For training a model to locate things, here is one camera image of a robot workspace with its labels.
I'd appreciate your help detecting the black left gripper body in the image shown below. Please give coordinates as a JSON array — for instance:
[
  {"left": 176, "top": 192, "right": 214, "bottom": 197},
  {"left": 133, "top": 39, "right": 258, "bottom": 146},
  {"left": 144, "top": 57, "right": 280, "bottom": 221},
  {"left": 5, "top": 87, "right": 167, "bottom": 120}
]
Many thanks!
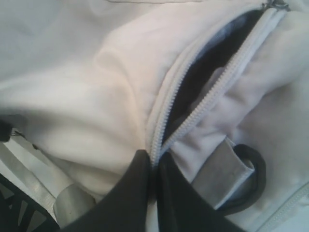
[{"left": 0, "top": 117, "right": 60, "bottom": 232}]

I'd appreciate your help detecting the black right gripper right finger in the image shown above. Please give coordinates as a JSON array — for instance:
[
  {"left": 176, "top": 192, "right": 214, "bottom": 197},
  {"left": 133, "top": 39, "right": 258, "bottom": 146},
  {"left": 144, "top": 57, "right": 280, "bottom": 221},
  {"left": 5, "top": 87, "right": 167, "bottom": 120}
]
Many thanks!
[{"left": 157, "top": 154, "right": 232, "bottom": 232}]

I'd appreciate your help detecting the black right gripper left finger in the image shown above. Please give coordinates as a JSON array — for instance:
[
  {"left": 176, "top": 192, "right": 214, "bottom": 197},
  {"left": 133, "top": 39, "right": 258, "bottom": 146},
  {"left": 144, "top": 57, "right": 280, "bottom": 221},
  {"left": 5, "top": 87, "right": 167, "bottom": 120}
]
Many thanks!
[{"left": 61, "top": 150, "right": 151, "bottom": 232}]

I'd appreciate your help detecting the beige duffel bag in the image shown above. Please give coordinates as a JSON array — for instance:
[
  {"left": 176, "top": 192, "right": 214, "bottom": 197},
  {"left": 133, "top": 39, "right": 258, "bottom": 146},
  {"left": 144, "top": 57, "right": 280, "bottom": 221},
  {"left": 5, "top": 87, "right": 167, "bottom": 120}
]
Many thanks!
[{"left": 0, "top": 0, "right": 309, "bottom": 232}]

